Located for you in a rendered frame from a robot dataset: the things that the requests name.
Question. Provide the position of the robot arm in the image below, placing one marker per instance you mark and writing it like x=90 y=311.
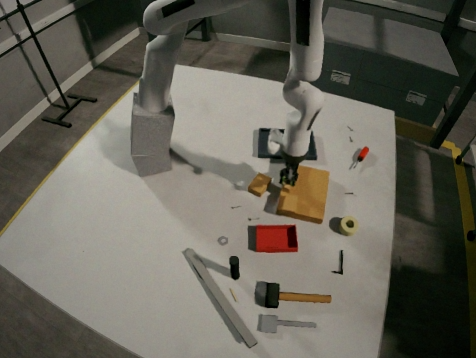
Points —
x=306 y=55

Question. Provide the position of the red open tray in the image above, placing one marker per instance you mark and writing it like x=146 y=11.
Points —
x=276 y=238

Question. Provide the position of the pale yellow ring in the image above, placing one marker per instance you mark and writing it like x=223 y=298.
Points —
x=350 y=221

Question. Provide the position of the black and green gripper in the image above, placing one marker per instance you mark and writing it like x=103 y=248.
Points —
x=292 y=162

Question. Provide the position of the black mallet with wooden handle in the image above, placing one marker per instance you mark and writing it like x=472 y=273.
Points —
x=273 y=296

